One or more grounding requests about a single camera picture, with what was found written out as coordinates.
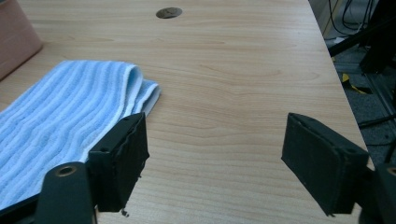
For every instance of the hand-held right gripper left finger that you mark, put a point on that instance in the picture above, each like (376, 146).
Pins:
(120, 161)

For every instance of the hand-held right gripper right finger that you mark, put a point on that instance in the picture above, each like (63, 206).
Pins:
(323, 161)

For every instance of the blue striped towel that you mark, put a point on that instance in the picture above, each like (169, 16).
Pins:
(62, 118)

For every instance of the yellow and black tape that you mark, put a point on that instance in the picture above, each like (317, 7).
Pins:
(353, 85)

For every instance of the black metal stand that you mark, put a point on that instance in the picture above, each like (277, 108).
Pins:
(370, 40)

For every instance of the brown cardboard box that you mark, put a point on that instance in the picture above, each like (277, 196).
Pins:
(15, 37)

